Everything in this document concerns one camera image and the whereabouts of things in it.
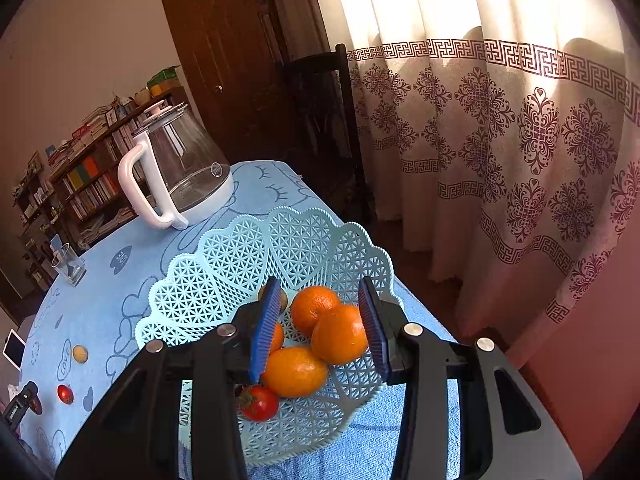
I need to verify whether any dark wooden chair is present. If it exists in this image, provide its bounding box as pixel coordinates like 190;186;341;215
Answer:
282;44;373;221

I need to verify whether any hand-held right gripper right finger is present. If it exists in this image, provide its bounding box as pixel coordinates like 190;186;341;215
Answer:
358;276;585;480

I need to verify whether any light blue plastic lattice basket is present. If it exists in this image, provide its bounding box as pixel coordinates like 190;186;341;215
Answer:
135;206;408;467

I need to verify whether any wooden bookshelf with books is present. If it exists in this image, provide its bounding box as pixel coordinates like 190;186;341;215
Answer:
47;85;188;251

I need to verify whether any brown wooden door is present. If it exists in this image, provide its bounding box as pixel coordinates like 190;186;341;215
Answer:
158;0;321;166

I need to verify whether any pile of books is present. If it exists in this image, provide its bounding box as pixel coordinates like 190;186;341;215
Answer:
47;105;116;166

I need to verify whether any oval orange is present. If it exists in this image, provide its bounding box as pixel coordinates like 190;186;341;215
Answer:
260;346;329;398

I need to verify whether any clear drinking glass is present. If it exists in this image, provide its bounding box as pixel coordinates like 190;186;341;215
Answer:
51;243;87;287

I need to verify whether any glass kettle with white handle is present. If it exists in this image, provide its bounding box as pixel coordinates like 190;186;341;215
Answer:
117;101;234;231

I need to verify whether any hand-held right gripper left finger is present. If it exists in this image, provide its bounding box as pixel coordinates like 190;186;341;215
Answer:
55;276;284;480

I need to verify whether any small wooden shelf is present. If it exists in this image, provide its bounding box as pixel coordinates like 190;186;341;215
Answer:
12;151;58;291

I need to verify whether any white tablet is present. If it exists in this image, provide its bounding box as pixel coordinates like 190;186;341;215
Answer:
2;329;27;372

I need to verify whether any green box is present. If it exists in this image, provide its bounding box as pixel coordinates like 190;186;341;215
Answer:
146;66;182;88

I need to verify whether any cream patterned curtain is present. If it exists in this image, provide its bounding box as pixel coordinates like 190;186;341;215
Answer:
265;0;640;356

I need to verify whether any blue heart print tablecloth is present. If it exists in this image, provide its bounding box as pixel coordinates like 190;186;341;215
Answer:
17;160;463;480

